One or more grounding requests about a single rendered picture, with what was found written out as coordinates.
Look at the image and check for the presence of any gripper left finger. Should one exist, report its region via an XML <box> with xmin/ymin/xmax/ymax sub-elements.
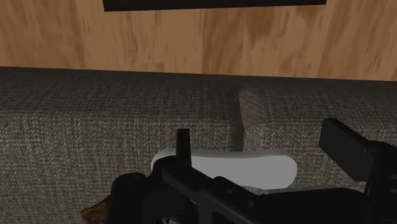
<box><xmin>106</xmin><ymin>128</ymin><xmax>265</xmax><ymax>224</ymax></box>

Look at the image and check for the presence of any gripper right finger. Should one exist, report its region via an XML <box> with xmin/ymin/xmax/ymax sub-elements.
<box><xmin>318</xmin><ymin>118</ymin><xmax>397</xmax><ymax>224</ymax></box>

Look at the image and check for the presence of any white flat rounded object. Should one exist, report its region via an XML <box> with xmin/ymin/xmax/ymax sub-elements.
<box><xmin>151</xmin><ymin>148</ymin><xmax>298</xmax><ymax>190</ymax></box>

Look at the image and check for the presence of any brown patterned object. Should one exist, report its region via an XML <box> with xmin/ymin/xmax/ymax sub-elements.
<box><xmin>80</xmin><ymin>194</ymin><xmax>181</xmax><ymax>224</ymax></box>

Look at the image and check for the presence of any grey fabric sofa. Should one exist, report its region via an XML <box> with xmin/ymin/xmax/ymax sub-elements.
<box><xmin>0</xmin><ymin>66</ymin><xmax>397</xmax><ymax>224</ymax></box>

